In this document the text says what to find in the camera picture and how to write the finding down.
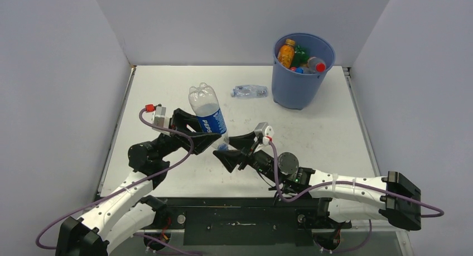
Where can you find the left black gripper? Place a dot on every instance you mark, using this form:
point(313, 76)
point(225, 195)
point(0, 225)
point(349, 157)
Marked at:
point(179, 121)

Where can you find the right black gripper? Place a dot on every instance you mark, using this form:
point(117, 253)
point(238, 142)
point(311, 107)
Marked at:
point(231, 158)

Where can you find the Pepsi bottle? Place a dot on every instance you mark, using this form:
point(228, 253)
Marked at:
point(299, 70)
point(204, 102)

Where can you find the crushed clear water bottle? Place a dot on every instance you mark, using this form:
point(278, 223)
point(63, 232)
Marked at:
point(249, 91)

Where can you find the blue plastic bin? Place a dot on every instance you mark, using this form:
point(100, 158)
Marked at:
point(294, 90)

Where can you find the orange juice bottle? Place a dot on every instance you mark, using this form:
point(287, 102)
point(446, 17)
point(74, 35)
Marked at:
point(286, 53)

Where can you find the green plastic bottle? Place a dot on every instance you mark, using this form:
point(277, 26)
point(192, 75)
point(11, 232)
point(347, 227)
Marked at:
point(301, 56)

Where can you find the clear bottle red label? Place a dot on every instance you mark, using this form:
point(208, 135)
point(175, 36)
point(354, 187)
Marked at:
point(316, 65)

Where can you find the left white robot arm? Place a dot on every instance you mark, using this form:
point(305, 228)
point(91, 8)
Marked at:
point(110, 221)

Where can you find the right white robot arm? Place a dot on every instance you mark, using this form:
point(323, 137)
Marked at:
point(393, 197)

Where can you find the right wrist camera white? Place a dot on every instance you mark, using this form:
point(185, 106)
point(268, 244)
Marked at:
point(264, 133)

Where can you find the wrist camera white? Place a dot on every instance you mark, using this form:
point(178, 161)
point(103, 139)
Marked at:
point(264, 133)
point(159, 119)

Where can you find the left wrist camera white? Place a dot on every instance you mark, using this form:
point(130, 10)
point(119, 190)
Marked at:
point(159, 119)

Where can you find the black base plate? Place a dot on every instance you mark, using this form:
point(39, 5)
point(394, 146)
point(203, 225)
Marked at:
point(243, 220)

